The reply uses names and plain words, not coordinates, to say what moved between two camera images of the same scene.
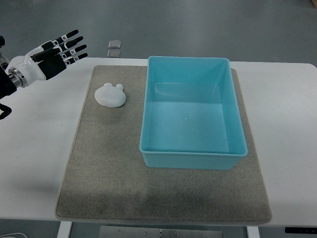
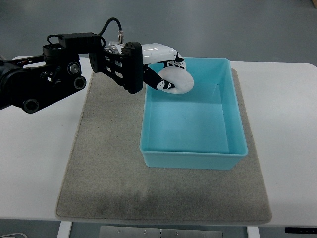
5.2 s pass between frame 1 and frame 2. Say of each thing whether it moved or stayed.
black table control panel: stayed
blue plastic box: stayed
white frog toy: moved
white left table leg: stayed
